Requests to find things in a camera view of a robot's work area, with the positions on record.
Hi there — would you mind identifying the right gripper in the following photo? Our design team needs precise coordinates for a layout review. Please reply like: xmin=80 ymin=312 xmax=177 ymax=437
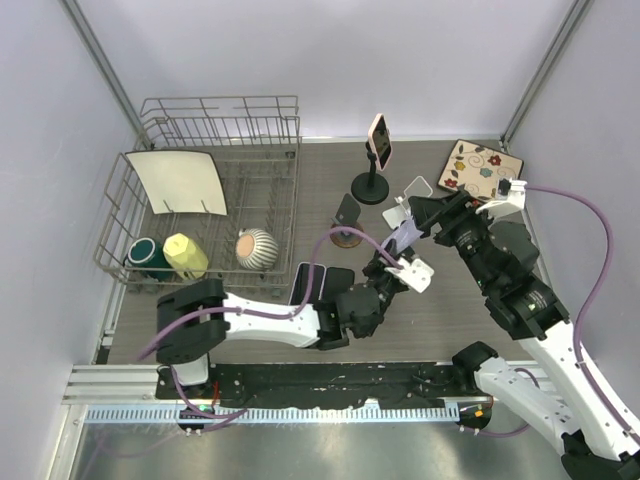
xmin=407 ymin=188 xmax=497 ymax=291

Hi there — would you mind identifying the purple case phone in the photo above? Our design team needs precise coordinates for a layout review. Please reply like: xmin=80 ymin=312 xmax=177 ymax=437
xmin=381 ymin=217 xmax=423 ymax=257

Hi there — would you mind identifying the black case phone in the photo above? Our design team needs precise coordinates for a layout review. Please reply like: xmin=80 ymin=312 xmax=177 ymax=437
xmin=320 ymin=267 xmax=355 ymax=301

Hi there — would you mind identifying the black tall phone stand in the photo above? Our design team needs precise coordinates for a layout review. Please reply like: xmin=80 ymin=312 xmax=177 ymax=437
xmin=351 ymin=142 xmax=389 ymax=205

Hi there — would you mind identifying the lavender case phone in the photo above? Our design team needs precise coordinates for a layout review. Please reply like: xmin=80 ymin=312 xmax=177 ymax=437
xmin=288 ymin=262 xmax=326 ymax=305

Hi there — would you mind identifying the pink case phone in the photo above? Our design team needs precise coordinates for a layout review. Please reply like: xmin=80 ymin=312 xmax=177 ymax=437
xmin=368 ymin=113 xmax=393 ymax=171

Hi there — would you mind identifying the grey wire dish rack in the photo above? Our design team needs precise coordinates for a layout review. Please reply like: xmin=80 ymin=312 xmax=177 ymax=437
xmin=93 ymin=95 xmax=301 ymax=296

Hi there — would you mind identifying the black round phone stand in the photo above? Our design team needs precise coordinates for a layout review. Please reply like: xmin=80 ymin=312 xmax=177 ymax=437
xmin=362 ymin=252 xmax=393 ymax=282

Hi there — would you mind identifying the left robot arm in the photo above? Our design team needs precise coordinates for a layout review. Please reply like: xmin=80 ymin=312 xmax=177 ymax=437
xmin=149 ymin=258 xmax=433 ymax=399

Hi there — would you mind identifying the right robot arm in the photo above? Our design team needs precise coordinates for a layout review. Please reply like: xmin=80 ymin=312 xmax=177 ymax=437
xmin=408 ymin=191 xmax=639 ymax=479

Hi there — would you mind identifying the white folding phone stand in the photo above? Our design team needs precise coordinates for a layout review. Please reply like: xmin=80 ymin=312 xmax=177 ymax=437
xmin=382 ymin=176 xmax=433 ymax=230

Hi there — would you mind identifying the wooden base phone stand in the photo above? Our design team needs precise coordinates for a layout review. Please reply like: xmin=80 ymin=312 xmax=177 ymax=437
xmin=330 ymin=193 xmax=362 ymax=249

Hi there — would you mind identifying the floral square coaster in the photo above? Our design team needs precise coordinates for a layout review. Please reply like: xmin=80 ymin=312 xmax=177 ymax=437
xmin=437 ymin=140 xmax=524 ymax=202

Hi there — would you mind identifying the striped round mug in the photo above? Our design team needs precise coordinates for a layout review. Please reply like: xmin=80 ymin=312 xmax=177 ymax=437
xmin=235 ymin=228 xmax=280 ymax=271

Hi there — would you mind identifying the yellow faceted cup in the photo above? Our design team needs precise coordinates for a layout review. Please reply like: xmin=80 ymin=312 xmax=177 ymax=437
xmin=163 ymin=233 xmax=209 ymax=280

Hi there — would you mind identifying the white square plate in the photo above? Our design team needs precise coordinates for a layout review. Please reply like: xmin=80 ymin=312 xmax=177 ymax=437
xmin=125 ymin=150 xmax=228 ymax=216

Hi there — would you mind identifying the dark green mug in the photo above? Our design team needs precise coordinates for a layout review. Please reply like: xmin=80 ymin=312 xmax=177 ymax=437
xmin=123 ymin=237 xmax=173 ymax=282

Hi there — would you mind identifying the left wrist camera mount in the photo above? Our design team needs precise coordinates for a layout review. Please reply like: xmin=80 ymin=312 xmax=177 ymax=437
xmin=385 ymin=257 xmax=435 ymax=293

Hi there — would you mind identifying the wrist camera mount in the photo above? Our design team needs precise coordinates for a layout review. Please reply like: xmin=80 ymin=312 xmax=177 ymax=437
xmin=385 ymin=257 xmax=435 ymax=293
xmin=476 ymin=178 xmax=527 ymax=219

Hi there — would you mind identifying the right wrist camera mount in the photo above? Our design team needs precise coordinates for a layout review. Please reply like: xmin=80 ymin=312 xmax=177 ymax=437
xmin=476 ymin=178 xmax=527 ymax=219

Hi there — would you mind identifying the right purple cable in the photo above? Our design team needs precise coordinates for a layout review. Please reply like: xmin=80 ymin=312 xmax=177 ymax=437
xmin=474 ymin=184 xmax=640 ymax=446

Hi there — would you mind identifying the purple cable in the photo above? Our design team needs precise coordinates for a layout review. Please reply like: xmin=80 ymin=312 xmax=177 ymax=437
xmin=137 ymin=225 xmax=404 ymax=434
xmin=474 ymin=184 xmax=640 ymax=446

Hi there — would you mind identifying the white cable duct strip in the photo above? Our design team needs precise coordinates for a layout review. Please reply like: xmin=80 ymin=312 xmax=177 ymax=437
xmin=85 ymin=401 xmax=459 ymax=424

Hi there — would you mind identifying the black mounting base plate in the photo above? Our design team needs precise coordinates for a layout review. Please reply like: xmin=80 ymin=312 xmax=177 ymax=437
xmin=183 ymin=362 xmax=484 ymax=410

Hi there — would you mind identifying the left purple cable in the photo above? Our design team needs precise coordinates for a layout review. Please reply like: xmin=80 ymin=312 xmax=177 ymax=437
xmin=137 ymin=225 xmax=404 ymax=434

